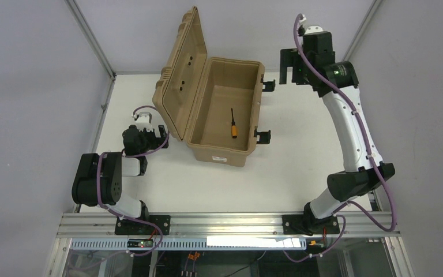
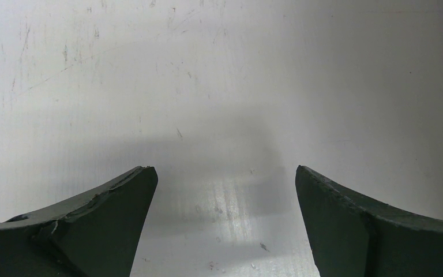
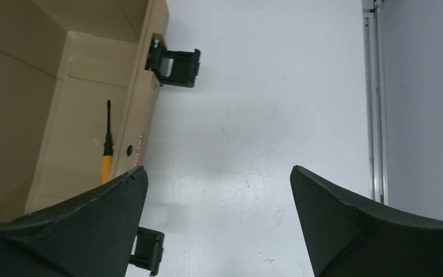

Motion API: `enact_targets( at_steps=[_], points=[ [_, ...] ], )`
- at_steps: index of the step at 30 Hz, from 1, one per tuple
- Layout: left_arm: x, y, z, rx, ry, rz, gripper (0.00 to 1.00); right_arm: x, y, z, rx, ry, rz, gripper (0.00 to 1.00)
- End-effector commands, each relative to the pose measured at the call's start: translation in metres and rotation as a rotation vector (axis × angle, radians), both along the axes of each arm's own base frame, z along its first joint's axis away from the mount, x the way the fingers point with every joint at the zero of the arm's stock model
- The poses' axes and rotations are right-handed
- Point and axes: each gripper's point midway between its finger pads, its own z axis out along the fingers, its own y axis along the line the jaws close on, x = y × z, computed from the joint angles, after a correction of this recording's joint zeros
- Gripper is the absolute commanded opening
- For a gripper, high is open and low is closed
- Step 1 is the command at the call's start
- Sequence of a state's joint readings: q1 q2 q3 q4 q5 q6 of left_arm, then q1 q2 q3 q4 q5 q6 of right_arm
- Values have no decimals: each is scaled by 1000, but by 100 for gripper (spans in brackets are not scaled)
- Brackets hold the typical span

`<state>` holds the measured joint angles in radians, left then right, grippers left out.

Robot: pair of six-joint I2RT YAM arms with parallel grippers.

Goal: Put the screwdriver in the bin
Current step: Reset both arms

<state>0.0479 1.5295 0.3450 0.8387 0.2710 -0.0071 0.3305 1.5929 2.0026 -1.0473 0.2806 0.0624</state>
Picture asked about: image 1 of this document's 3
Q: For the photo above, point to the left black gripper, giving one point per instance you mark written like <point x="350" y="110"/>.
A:
<point x="160" y="137"/>

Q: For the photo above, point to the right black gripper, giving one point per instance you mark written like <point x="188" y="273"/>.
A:
<point x="293" y="66"/>

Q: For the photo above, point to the orange handled screwdriver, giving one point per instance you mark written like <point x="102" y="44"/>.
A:
<point x="234" y="131"/>

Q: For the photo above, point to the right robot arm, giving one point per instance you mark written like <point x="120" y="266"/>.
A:
<point x="313" y="63"/>

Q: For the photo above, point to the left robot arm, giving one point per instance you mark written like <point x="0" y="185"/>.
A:
<point x="98" y="180"/>

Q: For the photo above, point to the black bin latch far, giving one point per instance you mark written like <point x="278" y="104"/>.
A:
<point x="268" y="86"/>

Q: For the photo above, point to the black bin latch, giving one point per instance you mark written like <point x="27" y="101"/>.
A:
<point x="268" y="86"/>
<point x="262" y="138"/>

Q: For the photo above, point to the tan plastic storage bin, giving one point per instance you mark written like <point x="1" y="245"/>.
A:
<point x="195" y="94"/>

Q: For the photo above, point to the black bin latch near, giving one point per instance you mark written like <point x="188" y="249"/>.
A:
<point x="262" y="138"/>

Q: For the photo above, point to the small electronics board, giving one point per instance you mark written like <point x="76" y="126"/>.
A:
<point x="140" y="243"/>

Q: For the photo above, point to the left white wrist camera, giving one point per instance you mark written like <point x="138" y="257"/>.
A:
<point x="143" y="121"/>

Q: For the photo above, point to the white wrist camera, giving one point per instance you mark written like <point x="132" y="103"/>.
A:
<point x="143" y="121"/>
<point x="309" y="30"/>

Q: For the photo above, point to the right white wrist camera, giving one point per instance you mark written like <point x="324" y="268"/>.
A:
<point x="309" y="30"/>

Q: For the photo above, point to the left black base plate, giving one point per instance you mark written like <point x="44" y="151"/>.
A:
<point x="156" y="225"/>

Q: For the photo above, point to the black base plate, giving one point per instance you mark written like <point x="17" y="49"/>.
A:
<point x="156" y="225"/>
<point x="301" y="224"/>

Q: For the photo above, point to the perforated cable tray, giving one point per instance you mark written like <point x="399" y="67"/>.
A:
<point x="208" y="243"/>

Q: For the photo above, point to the aluminium mounting rail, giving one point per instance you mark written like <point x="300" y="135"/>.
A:
<point x="200" y="225"/>

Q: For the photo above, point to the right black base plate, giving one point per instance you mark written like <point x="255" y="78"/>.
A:
<point x="301" y="224"/>

